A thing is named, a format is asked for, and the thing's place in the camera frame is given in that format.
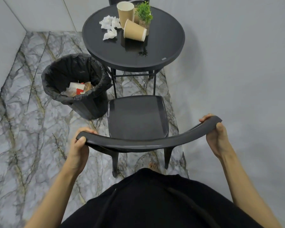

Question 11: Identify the large crumpled white tissue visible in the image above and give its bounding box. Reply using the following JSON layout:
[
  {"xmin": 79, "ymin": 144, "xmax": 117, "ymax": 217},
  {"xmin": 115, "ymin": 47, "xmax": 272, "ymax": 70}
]
[{"xmin": 99, "ymin": 15, "xmax": 122, "ymax": 30}]

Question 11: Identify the person's left forearm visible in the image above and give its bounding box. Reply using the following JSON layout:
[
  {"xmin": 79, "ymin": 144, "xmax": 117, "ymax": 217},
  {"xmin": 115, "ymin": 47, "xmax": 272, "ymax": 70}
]
[{"xmin": 24, "ymin": 161, "xmax": 85, "ymax": 228}]

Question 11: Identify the person's right forearm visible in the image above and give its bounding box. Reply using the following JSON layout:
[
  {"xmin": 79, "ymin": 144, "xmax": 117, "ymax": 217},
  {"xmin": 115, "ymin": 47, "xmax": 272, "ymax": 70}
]
[{"xmin": 219, "ymin": 148, "xmax": 282, "ymax": 228}]

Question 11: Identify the black plastic chair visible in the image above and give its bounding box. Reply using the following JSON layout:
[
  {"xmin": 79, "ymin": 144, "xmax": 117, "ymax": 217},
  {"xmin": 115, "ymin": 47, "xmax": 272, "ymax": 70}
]
[{"xmin": 76, "ymin": 95, "xmax": 222, "ymax": 177}]

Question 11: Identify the black trash bin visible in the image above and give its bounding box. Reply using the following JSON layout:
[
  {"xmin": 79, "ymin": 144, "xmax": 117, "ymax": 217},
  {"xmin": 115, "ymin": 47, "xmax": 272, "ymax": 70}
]
[{"xmin": 68, "ymin": 89, "xmax": 109, "ymax": 120}]

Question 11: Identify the tipped brown paper cup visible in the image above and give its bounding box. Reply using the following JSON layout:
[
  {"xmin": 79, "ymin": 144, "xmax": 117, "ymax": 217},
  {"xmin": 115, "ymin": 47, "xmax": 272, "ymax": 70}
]
[{"xmin": 123, "ymin": 19, "xmax": 148, "ymax": 42}]

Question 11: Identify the small green potted plant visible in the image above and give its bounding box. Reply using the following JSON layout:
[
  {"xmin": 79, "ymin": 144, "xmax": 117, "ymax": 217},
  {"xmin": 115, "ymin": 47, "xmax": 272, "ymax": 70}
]
[{"xmin": 134, "ymin": 1, "xmax": 153, "ymax": 35}]

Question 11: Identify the upright brown paper cup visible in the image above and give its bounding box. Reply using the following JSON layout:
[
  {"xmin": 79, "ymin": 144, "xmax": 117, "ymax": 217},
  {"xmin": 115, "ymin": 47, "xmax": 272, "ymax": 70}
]
[{"xmin": 116, "ymin": 1, "xmax": 135, "ymax": 29}]

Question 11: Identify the trash in bin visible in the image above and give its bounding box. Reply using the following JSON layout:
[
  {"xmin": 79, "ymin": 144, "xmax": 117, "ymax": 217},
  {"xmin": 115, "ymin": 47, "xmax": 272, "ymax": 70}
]
[{"xmin": 61, "ymin": 80, "xmax": 95, "ymax": 97}]

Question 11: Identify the small crumpled white tissue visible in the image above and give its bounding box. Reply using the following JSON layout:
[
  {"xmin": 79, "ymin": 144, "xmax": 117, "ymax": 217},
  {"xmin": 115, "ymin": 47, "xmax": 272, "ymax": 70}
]
[{"xmin": 103, "ymin": 27, "xmax": 118, "ymax": 41}]

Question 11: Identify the person's bare foot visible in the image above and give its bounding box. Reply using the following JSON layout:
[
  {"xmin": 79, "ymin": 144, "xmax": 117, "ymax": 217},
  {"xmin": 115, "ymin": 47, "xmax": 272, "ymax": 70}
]
[{"xmin": 148, "ymin": 162, "xmax": 162, "ymax": 174}]

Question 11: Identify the person's right hand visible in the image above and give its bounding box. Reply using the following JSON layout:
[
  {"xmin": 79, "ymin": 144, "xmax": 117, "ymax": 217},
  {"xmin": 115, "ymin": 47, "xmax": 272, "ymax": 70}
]
[{"xmin": 199, "ymin": 114, "xmax": 234, "ymax": 161}]

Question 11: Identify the person's left hand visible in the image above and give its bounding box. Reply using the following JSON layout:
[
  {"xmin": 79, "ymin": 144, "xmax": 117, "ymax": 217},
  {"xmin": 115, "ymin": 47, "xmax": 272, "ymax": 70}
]
[{"xmin": 66, "ymin": 127, "xmax": 98, "ymax": 177}]

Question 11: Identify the round black table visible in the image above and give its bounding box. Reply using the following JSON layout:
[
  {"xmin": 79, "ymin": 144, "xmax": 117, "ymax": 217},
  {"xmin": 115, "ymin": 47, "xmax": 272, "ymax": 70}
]
[{"xmin": 82, "ymin": 4, "xmax": 186, "ymax": 99}]

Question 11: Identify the person's black shirt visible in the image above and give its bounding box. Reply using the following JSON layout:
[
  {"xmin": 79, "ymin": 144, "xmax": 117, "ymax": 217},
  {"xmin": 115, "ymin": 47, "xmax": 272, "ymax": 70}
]
[{"xmin": 60, "ymin": 168, "xmax": 264, "ymax": 228}]

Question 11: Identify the black bin liner bag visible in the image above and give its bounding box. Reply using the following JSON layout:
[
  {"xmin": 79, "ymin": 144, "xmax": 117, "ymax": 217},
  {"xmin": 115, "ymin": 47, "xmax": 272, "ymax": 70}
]
[{"xmin": 41, "ymin": 54, "xmax": 113, "ymax": 105}]

